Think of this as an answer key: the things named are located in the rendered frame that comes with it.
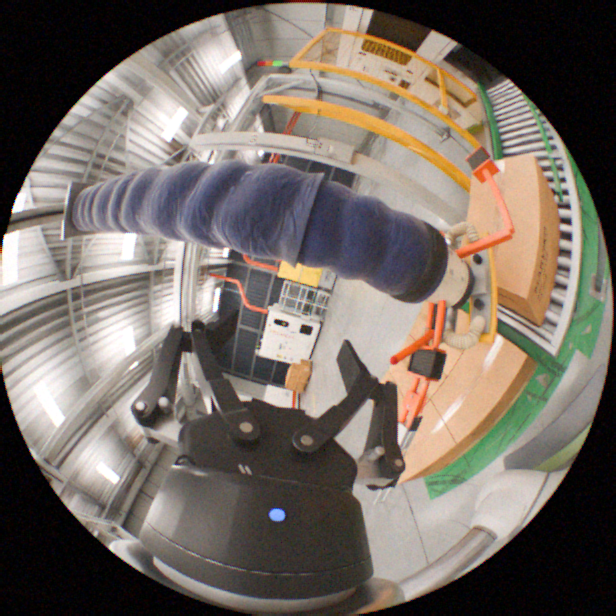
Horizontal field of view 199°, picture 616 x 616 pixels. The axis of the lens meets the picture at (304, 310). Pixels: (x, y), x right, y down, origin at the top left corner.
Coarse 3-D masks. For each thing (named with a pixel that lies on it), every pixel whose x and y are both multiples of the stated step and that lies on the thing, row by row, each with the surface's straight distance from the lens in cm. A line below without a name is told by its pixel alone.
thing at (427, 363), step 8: (416, 352) 53; (424, 352) 51; (432, 352) 49; (440, 352) 50; (416, 360) 53; (424, 360) 50; (432, 360) 47; (440, 360) 50; (408, 368) 54; (416, 368) 52; (424, 368) 50; (432, 368) 47; (440, 368) 50; (416, 376) 50; (424, 376) 49; (432, 376) 48; (440, 376) 51
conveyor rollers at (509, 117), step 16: (496, 96) 240; (512, 96) 228; (496, 112) 219; (512, 112) 207; (528, 112) 198; (512, 128) 193; (528, 128) 183; (544, 128) 180; (512, 144) 181; (528, 144) 170; (544, 144) 167; (544, 160) 156; (560, 160) 153; (560, 176) 146; (560, 224) 126; (560, 240) 121; (560, 256) 118; (560, 304) 110; (528, 320) 110; (544, 336) 106
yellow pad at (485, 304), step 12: (468, 240) 70; (480, 252) 64; (492, 252) 63; (480, 264) 63; (492, 264) 61; (492, 276) 59; (492, 288) 58; (480, 300) 56; (492, 300) 57; (480, 312) 57; (492, 312) 56; (468, 324) 59; (492, 324) 55; (492, 336) 54
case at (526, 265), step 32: (512, 160) 102; (480, 192) 101; (512, 192) 91; (544, 192) 97; (480, 224) 91; (544, 224) 86; (512, 256) 76; (544, 256) 85; (512, 288) 72; (544, 288) 91
